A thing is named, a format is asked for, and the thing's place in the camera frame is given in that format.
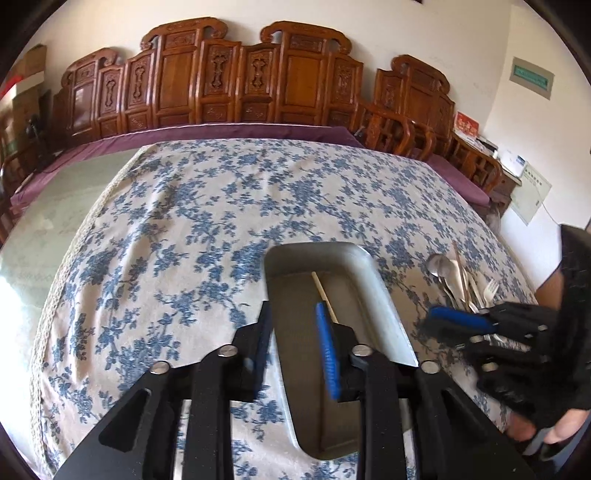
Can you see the cream chopstick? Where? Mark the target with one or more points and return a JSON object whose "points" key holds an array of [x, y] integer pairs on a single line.
{"points": [[321, 291]]}

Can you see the metal spoon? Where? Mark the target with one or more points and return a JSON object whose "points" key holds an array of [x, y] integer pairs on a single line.
{"points": [[437, 266]]}

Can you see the white wall poster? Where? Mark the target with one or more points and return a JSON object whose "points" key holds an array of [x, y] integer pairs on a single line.
{"points": [[531, 194]]}

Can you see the white plastic fork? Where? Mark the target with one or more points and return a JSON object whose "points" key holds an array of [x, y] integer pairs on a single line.
{"points": [[491, 290]]}

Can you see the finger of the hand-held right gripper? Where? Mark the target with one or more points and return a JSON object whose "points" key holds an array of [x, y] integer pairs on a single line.
{"points": [[512, 353], [457, 319]]}

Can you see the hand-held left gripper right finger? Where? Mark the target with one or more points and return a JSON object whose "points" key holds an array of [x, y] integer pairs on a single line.
{"points": [[328, 355]]}

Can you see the blue floral tablecloth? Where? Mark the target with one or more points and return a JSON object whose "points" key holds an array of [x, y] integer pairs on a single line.
{"points": [[258, 194]]}

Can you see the person's right hand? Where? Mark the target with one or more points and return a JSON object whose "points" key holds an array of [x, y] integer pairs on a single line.
{"points": [[570, 425]]}

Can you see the metal tray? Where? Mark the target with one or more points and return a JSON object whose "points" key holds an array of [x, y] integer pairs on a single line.
{"points": [[300, 295]]}

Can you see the wooden armchair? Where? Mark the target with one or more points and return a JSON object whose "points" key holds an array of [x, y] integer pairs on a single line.
{"points": [[392, 131], [475, 164]]}

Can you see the purple tablecloth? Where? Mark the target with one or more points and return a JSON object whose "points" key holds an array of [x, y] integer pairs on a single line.
{"points": [[64, 159]]}

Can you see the green wall sign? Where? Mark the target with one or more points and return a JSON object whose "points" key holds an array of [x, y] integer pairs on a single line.
{"points": [[532, 77]]}

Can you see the red box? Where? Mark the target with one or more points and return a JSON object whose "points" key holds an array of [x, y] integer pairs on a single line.
{"points": [[467, 123]]}

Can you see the white box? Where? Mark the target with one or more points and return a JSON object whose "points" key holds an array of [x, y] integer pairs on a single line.
{"points": [[513, 162]]}

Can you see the wide carved wooden bench back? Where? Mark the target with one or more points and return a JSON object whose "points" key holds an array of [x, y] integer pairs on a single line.
{"points": [[231, 74]]}

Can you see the small carved wooden bench back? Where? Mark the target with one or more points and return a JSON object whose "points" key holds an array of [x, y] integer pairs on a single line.
{"points": [[87, 92]]}

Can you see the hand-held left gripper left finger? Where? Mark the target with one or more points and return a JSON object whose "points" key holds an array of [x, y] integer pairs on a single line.
{"points": [[251, 364]]}

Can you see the dark wooden chair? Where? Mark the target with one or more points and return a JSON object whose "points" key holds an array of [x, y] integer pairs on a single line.
{"points": [[16, 175]]}

